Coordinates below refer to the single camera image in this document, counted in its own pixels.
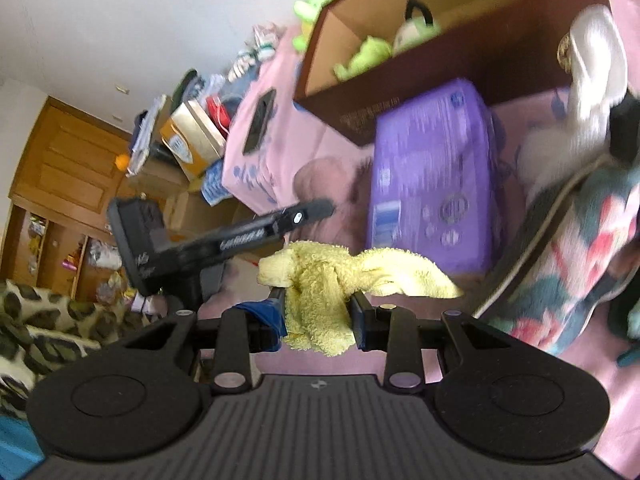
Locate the blue cloth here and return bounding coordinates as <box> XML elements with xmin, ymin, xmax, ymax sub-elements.
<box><xmin>0</xmin><ymin>415</ymin><xmax>47</xmax><ymax>477</ymax></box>

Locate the white towel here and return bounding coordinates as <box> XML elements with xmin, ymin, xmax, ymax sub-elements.
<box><xmin>517</xmin><ymin>5</ymin><xmax>629</xmax><ymax>196</ymax></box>

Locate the black phone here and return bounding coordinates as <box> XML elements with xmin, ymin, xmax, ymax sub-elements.
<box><xmin>242</xmin><ymin>89</ymin><xmax>278</xmax><ymax>156</ymax></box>

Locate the pale green plush with black handle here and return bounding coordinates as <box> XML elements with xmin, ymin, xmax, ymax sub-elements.
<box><xmin>392</xmin><ymin>0</ymin><xmax>444</xmax><ymax>57</ymax></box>

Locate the brown cardboard box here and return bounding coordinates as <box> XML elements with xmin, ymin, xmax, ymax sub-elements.
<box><xmin>292</xmin><ymin>0</ymin><xmax>613</xmax><ymax>148</ymax></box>

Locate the leopard print blanket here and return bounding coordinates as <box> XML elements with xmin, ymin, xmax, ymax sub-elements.
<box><xmin>0</xmin><ymin>280</ymin><xmax>151</xmax><ymax>417</ymax></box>

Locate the yellow fluffy towel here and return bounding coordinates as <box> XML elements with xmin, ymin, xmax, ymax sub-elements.
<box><xmin>257</xmin><ymin>241</ymin><xmax>463</xmax><ymax>358</ymax></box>

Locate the stack of papers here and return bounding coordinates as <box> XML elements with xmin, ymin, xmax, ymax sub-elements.
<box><xmin>126</xmin><ymin>95</ymin><xmax>172</xmax><ymax>179</ymax></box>

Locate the white striped plush toy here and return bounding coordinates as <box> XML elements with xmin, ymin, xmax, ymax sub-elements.
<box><xmin>227</xmin><ymin>22</ymin><xmax>277</xmax><ymax>82</ymax></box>

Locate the blue plastic bag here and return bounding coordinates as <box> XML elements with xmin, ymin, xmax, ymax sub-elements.
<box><xmin>201</xmin><ymin>160</ymin><xmax>232</xmax><ymax>207</ymax></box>

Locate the purple plastic package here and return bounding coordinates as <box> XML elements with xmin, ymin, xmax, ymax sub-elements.
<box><xmin>367</xmin><ymin>78</ymin><xmax>502</xmax><ymax>276</ymax></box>

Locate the wooden cabinet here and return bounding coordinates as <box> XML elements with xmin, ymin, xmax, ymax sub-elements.
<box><xmin>7</xmin><ymin>95</ymin><xmax>137</xmax><ymax>306</ymax></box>

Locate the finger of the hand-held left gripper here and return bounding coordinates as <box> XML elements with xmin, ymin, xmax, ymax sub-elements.
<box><xmin>277</xmin><ymin>198</ymin><xmax>336</xmax><ymax>237</ymax></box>

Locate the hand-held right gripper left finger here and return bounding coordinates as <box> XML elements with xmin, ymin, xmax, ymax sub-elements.
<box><xmin>120</xmin><ymin>287</ymin><xmax>288</xmax><ymax>395</ymax></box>

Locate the green plush toy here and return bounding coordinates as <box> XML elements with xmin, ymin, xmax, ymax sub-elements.
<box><xmin>334</xmin><ymin>35</ymin><xmax>394</xmax><ymax>82</ymax></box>
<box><xmin>292</xmin><ymin>0</ymin><xmax>345</xmax><ymax>52</ymax></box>

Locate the gold tissue box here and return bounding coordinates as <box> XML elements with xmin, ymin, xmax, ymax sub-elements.
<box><xmin>160</xmin><ymin>100</ymin><xmax>227</xmax><ymax>182</ymax></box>

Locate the pink printed bed sheet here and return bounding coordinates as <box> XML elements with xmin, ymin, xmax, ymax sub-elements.
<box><xmin>200</xmin><ymin>22</ymin><xmax>640</xmax><ymax>471</ymax></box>

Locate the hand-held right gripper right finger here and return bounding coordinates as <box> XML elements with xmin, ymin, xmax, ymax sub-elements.
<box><xmin>351</xmin><ymin>291</ymin><xmax>522</xmax><ymax>393</ymax></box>

